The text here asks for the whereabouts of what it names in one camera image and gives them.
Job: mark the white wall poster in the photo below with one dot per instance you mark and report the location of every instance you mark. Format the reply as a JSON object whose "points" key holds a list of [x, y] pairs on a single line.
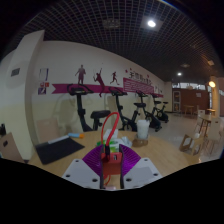
{"points": [[43, 74]]}

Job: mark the group of wooden chairs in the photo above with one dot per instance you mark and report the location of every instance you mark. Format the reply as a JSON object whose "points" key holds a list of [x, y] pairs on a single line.
{"points": [[213, 130]]}

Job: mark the round wooden coaster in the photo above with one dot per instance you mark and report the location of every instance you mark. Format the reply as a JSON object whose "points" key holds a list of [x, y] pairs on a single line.
{"points": [[140, 142]]}

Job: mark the black exercise bike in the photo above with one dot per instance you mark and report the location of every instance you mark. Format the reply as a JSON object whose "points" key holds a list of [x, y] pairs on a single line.
{"points": [[161, 115], [120, 110], [80, 106], [151, 120]]}

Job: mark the black chairs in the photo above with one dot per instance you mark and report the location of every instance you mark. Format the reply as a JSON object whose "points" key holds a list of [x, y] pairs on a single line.
{"points": [[2, 130]]}

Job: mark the round ceiling light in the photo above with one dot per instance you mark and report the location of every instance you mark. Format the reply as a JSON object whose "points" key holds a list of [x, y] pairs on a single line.
{"points": [[151, 23]]}

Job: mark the white cup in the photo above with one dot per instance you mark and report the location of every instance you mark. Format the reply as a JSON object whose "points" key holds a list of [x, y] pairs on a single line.
{"points": [[143, 129]]}

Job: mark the purple wall poster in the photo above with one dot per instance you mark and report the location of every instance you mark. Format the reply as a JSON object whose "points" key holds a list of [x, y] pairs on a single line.
{"points": [[43, 88]]}

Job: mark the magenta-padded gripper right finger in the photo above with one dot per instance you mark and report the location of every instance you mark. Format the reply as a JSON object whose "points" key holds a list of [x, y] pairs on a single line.
{"points": [[140, 171]]}

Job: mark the small ceiling light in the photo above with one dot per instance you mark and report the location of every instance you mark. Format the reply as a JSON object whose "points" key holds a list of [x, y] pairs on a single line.
{"points": [[179, 74]]}

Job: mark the red charger block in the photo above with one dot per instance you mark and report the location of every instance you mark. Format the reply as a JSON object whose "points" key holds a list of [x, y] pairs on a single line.
{"points": [[111, 165]]}

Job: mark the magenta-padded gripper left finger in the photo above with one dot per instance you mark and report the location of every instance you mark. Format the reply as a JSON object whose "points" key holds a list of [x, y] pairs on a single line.
{"points": [[83, 171]]}

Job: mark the beige chair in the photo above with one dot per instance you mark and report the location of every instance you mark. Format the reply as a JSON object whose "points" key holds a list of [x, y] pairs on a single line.
{"points": [[48, 130]]}

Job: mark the white tissue box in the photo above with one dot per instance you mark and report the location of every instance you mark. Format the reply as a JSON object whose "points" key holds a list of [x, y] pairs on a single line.
{"points": [[111, 134]]}

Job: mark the blue and orange marker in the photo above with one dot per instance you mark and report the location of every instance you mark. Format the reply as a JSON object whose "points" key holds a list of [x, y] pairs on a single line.
{"points": [[76, 135]]}

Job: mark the grey wall sign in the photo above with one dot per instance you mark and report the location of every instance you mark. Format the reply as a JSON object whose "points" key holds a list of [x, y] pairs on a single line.
{"points": [[15, 72]]}

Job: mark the black mouse pad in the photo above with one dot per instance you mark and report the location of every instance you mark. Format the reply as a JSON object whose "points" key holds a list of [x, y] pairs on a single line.
{"points": [[58, 150]]}

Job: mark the round yellow lamp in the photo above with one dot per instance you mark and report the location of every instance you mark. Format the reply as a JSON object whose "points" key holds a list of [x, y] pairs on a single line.
{"points": [[212, 84]]}

